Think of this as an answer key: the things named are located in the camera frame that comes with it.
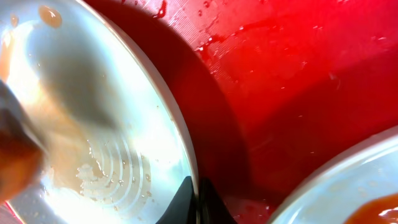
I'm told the green and orange sponge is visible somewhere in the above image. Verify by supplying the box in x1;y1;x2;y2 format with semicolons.
1;82;43;202

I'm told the white plate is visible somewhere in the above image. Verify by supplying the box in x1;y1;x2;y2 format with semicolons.
1;0;198;223
269;127;397;224

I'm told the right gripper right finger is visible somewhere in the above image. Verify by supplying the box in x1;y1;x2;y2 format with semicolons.
199;178;237;224

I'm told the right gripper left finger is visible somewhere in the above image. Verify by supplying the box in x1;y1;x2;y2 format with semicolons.
156;176;197;224

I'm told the red plastic serving tray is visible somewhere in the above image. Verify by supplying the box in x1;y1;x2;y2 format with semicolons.
0;0;398;224

